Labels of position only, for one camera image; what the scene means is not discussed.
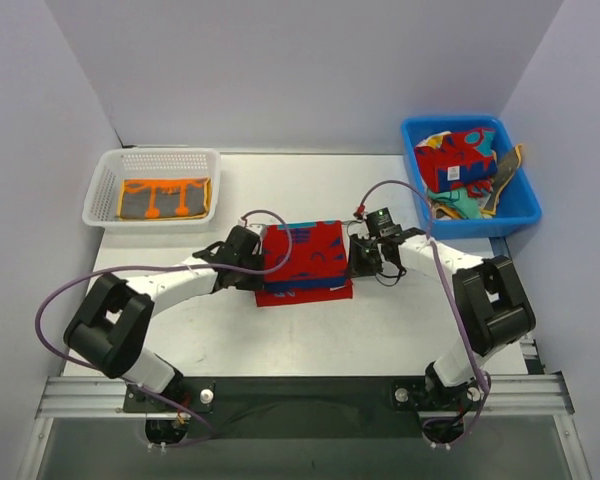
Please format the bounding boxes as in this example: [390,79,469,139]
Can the red blue towel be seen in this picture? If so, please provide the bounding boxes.
[414,127,497,193]
[255,220,353,308]

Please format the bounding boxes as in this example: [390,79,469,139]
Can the orange towel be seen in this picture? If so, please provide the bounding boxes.
[117,177,212,222]

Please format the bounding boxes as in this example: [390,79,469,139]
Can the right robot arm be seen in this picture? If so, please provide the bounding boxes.
[348,227,536,395]

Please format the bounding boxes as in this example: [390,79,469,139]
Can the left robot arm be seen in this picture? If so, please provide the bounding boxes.
[63,225,266,401]

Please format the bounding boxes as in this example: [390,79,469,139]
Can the white perforated plastic basket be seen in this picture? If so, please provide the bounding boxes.
[82,146,221,234]

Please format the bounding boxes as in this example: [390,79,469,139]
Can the teal patterned towel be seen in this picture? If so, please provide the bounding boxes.
[427,187,494,220]

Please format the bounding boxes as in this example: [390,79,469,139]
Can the black base mat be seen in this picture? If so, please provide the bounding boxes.
[123,376,482,444]

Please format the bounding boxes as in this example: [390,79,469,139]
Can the grey orange-edged towel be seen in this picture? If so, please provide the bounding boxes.
[481,144,523,217]

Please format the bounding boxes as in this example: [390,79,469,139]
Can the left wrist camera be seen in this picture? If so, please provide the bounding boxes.
[239,220,267,239]

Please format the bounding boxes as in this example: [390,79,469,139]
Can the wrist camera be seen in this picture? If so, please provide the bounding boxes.
[239,220,267,239]
[365,208,402,239]

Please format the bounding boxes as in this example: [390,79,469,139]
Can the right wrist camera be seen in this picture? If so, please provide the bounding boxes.
[365,208,402,239]

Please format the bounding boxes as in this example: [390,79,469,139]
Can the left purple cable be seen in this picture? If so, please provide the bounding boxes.
[33,208,294,449]

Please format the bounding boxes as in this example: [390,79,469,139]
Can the purple cable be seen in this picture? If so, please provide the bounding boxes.
[353,179,492,446]
[33,208,294,449]

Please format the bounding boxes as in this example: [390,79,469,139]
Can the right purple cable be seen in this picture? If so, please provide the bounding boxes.
[353,179,492,446]

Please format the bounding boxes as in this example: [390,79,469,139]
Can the aluminium front rail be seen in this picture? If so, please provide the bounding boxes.
[20,374,591,479]

